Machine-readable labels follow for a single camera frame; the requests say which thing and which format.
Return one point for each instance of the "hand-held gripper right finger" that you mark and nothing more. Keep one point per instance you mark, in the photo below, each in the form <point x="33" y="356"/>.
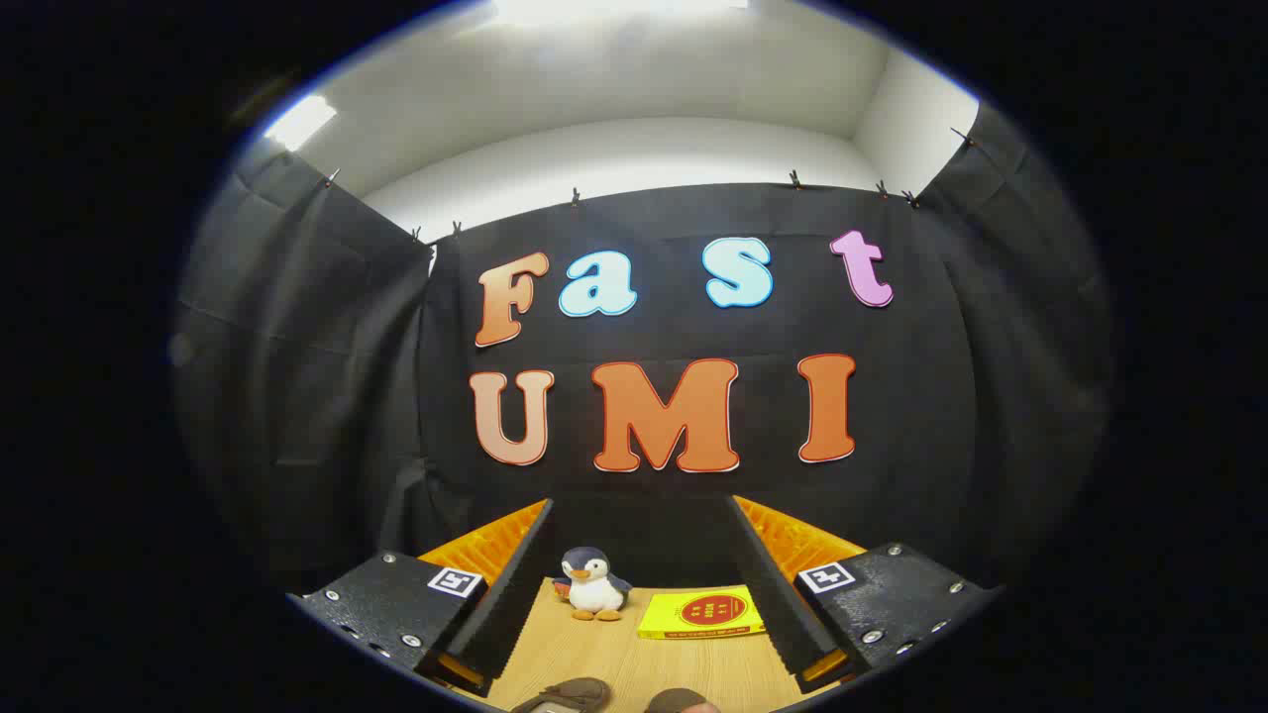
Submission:
<point x="768" y="584"/>

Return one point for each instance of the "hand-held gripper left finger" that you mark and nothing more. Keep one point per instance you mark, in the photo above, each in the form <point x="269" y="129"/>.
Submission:
<point x="515" y="584"/>

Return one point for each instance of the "brown shoe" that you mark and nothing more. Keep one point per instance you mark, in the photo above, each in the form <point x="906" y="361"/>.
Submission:
<point x="565" y="695"/>

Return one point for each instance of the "yellow book with red circle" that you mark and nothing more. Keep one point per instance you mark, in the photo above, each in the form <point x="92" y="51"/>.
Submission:
<point x="703" y="612"/>

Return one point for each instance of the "penguin plush toy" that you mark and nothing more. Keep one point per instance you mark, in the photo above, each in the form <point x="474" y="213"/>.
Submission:
<point x="592" y="592"/>

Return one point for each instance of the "row of small cloth clips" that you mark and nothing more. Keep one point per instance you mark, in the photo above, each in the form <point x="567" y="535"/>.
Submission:
<point x="576" y="196"/>

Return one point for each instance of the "ceiling light panel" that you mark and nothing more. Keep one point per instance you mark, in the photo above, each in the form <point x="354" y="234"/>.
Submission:
<point x="299" y="121"/>
<point x="614" y="10"/>

